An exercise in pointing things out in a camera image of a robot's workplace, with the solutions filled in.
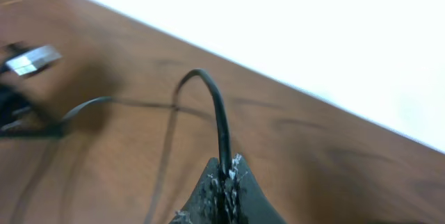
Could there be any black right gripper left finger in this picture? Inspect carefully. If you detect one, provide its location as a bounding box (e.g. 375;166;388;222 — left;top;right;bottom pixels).
170;158;222;224

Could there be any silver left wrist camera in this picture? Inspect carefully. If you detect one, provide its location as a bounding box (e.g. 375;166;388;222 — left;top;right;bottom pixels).
4;45;62;76

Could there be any black cable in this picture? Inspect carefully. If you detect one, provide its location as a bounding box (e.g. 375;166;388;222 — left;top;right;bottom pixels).
58;67;233;176

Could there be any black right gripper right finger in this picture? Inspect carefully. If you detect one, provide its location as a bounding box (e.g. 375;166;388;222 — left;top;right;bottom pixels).
227;154;286;224

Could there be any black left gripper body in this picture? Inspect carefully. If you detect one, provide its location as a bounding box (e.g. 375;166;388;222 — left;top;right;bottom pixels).
0;42;67;140

